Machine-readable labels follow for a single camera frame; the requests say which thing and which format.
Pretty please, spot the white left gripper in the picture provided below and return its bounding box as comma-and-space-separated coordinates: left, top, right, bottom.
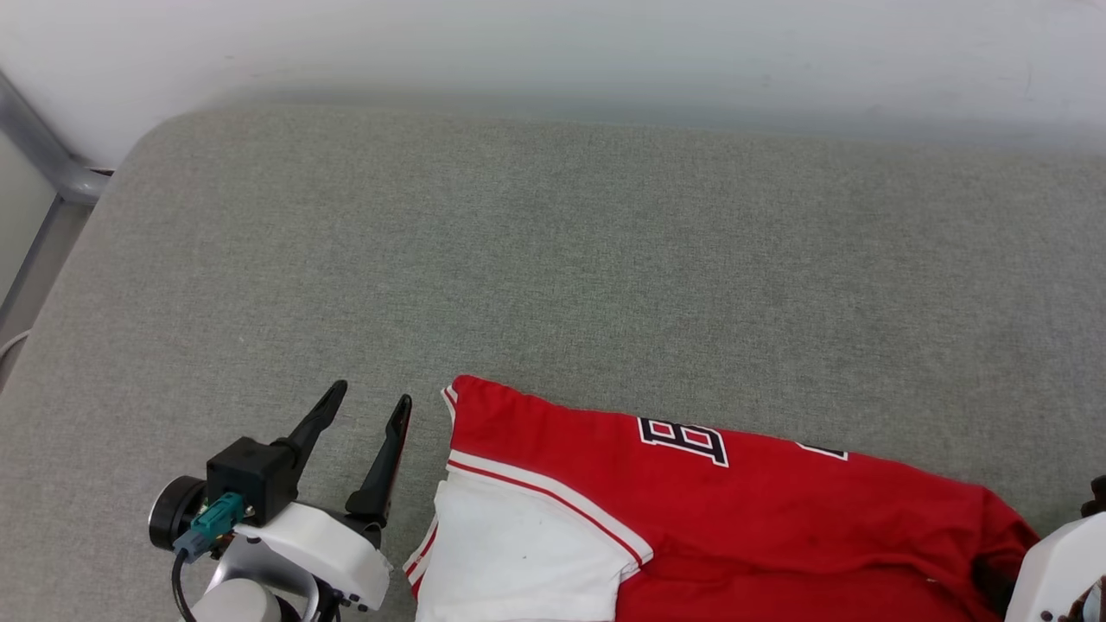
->
226, 380, 413, 614

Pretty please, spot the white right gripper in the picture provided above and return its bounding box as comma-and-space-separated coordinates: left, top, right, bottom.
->
976, 513, 1106, 622

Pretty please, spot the red white Bulls jersey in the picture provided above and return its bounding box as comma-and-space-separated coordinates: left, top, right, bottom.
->
403, 374, 1040, 622

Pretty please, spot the black round motor housing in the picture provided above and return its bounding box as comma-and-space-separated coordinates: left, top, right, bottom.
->
147, 475, 210, 552

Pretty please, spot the teal connector with black cable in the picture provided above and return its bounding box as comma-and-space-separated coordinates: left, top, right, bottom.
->
171, 492, 245, 622

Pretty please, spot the grey metal frame post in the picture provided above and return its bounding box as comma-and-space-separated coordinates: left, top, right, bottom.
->
0, 69, 113, 346

